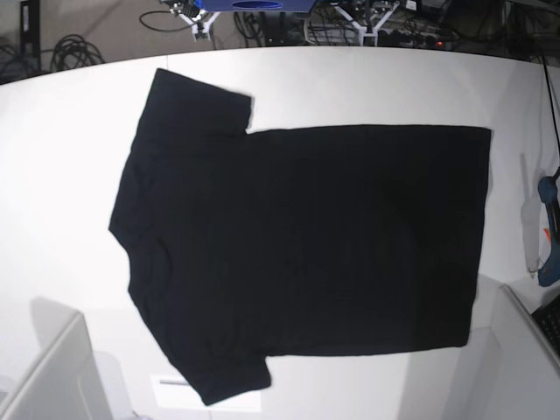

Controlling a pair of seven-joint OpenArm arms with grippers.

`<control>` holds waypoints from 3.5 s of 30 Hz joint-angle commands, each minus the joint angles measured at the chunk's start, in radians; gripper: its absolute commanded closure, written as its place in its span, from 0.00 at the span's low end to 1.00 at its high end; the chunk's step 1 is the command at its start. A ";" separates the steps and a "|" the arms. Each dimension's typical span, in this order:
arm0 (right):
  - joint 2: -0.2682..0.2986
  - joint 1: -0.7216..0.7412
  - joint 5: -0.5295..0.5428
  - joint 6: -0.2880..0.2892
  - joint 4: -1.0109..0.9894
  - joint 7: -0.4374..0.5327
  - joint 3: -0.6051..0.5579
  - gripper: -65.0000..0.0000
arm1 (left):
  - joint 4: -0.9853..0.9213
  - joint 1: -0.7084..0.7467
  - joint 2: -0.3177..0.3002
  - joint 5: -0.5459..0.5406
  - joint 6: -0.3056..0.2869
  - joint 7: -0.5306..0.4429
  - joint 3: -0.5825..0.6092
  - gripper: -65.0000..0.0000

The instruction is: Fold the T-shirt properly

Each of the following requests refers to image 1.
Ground black T-shirt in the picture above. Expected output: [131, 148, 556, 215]
[109, 69, 492, 405]

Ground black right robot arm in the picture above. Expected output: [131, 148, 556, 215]
[160, 0, 220, 41]

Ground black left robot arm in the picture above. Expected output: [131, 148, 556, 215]
[324, 1, 401, 46]

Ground black power strip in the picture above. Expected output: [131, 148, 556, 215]
[376, 30, 446, 50]

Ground blue box under table edge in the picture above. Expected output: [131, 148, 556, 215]
[194, 0, 317, 12]

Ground white left partition panel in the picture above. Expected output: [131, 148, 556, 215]
[1, 311, 113, 419]

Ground white partition panel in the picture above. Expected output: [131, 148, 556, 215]
[1, 311, 113, 419]
[457, 286, 559, 419]

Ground white right partition panel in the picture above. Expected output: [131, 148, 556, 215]
[457, 286, 559, 419]

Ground black keyboard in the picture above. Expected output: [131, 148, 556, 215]
[532, 296, 560, 353]

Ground black coiled floor cables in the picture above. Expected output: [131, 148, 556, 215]
[50, 34, 106, 71]

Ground blue handled tool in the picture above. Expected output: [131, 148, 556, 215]
[537, 177, 559, 287]

